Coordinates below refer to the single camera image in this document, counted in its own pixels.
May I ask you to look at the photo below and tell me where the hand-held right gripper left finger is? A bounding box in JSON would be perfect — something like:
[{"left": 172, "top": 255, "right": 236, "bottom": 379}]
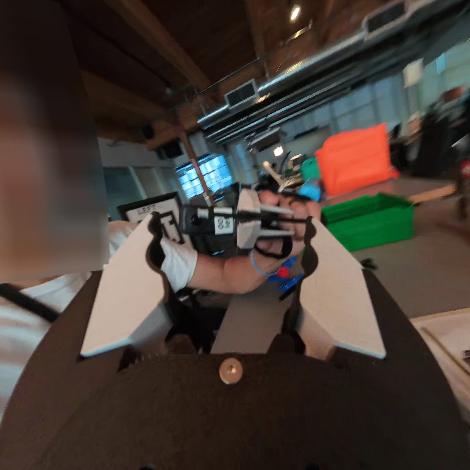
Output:
[{"left": 80, "top": 211, "right": 174, "bottom": 358}]

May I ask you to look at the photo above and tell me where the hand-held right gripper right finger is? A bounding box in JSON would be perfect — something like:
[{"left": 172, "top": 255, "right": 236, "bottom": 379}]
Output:
[{"left": 295, "top": 216, "right": 387, "bottom": 361}]

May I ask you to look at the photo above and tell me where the person's left forearm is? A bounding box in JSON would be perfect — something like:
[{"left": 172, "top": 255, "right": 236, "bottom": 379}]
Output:
[{"left": 109, "top": 220, "right": 283, "bottom": 295}]

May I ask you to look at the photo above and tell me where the blue red lego assembly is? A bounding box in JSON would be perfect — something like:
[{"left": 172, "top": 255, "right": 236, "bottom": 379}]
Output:
[{"left": 267, "top": 256, "right": 305, "bottom": 292}]

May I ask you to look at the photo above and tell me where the person's left hand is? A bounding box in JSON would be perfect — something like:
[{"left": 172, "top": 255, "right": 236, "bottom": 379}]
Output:
[{"left": 251, "top": 190, "right": 324, "bottom": 275}]

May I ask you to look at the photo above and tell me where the bright window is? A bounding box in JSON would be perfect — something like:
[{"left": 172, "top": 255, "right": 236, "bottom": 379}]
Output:
[{"left": 176, "top": 154, "right": 233, "bottom": 197}]

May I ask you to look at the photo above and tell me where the green plastic bin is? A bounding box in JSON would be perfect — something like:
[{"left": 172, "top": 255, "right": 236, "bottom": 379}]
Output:
[{"left": 321, "top": 193, "right": 415, "bottom": 252}]

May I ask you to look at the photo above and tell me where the blue wristband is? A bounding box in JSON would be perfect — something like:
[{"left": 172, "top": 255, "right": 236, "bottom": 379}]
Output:
[{"left": 250, "top": 250, "right": 281, "bottom": 277}]

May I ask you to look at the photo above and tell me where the blue round toy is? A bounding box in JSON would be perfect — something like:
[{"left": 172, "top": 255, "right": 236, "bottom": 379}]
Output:
[{"left": 298, "top": 180, "right": 324, "bottom": 202}]

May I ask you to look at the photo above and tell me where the person's white shirt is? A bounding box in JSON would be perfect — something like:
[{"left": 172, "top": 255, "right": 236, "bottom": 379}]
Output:
[{"left": 0, "top": 272, "right": 98, "bottom": 415}]

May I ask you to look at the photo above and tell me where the teal bag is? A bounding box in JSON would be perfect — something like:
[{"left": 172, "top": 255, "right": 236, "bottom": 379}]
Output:
[{"left": 299, "top": 157, "right": 319, "bottom": 182}]

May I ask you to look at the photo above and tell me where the white air vent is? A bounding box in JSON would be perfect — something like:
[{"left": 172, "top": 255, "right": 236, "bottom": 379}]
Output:
[
  {"left": 225, "top": 80, "right": 258, "bottom": 109},
  {"left": 364, "top": 2, "right": 406, "bottom": 34}
]

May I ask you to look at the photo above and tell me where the orange bag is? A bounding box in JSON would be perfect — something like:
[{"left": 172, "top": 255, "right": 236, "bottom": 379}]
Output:
[{"left": 315, "top": 123, "right": 400, "bottom": 196}]

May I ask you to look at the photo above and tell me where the black shoulder strap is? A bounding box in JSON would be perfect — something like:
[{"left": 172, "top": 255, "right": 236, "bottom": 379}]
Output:
[{"left": 0, "top": 283, "right": 59, "bottom": 324}]

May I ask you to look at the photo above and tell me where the silver ventilation duct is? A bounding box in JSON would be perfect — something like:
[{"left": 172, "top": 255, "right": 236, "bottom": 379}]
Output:
[{"left": 196, "top": 0, "right": 470, "bottom": 131}]

